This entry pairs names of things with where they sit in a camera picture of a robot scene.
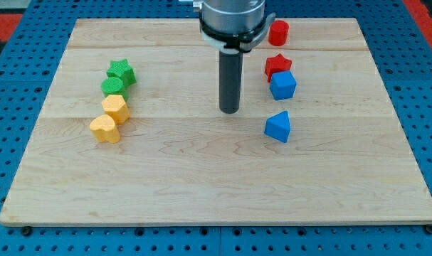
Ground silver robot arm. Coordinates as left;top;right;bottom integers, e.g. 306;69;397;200
182;0;276;55

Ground red star block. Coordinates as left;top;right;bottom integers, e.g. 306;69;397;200
264;53;293;82

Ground green star block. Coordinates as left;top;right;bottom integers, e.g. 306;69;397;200
106;59;137;87

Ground blue triangle block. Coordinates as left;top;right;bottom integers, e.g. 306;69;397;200
264;110;291;143

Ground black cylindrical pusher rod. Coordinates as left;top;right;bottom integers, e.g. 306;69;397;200
218;52;243;114

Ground blue cube block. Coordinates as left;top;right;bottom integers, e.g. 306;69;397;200
270;70;297;100

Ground wooden board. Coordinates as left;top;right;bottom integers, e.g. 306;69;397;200
0;18;432;227

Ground yellow pentagon block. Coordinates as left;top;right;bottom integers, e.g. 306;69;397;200
101;95;130;124

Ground yellow heart block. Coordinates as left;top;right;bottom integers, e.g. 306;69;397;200
89;114;120;144

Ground green cylinder block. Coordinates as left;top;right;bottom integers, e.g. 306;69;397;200
100;77;128;101

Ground red cylinder block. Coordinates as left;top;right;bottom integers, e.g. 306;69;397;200
268;20;290;46

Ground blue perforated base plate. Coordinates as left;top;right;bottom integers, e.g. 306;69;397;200
0;0;432;255

